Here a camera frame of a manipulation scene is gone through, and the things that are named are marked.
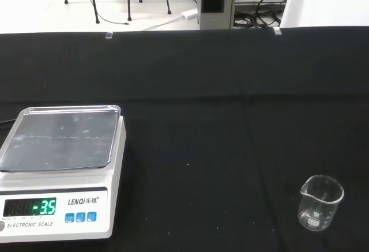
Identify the black bench cloth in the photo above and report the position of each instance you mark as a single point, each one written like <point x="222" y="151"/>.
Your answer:
<point x="201" y="119"/>

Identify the white power strip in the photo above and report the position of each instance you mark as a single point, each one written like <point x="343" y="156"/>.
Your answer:
<point x="189" y="13"/>

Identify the clear cloth clip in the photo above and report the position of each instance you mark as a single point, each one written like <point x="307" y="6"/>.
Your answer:
<point x="109" y="35"/>
<point x="276" y="31"/>

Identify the grey metal box unit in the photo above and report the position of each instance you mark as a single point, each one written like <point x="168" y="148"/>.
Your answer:
<point x="214" y="4"/>

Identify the white electronic balance steel pan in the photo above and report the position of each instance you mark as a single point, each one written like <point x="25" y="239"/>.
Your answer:
<point x="57" y="177"/>

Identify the white board panel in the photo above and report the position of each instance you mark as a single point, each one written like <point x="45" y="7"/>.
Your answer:
<point x="328" y="1"/>

